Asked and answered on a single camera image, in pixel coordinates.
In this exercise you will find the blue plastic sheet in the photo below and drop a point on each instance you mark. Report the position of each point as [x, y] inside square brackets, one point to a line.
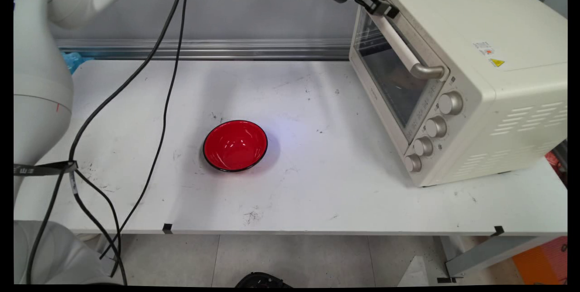
[74, 60]

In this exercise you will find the yellow warning sticker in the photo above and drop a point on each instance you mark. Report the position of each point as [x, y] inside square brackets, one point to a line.
[497, 62]

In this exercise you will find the white label sticker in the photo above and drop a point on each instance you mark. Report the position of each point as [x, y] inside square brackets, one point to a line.
[483, 48]

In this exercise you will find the large silver oven knob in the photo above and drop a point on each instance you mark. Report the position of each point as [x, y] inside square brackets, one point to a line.
[451, 103]

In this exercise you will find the orange box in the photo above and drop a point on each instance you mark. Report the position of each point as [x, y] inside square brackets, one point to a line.
[541, 262]

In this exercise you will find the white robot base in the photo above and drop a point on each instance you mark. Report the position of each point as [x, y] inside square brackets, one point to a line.
[68, 255]

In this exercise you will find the small silver oven knob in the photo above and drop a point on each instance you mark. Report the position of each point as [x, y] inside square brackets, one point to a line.
[413, 163]

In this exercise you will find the black round object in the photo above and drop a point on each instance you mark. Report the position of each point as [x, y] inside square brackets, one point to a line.
[263, 280]

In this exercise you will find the red bowl with black rim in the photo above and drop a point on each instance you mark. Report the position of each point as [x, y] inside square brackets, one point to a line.
[235, 147]

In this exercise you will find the red patterned object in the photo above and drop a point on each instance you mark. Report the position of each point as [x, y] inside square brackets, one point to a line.
[556, 165]

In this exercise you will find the aluminium rail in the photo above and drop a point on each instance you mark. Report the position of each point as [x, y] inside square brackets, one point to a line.
[226, 50]

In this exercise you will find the cream toaster oven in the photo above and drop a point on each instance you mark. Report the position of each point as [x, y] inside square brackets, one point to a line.
[498, 101]

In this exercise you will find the black tape piece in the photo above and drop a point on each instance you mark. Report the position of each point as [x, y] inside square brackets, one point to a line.
[167, 228]
[499, 231]

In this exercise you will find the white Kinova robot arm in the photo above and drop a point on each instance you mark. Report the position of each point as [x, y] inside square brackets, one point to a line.
[41, 65]

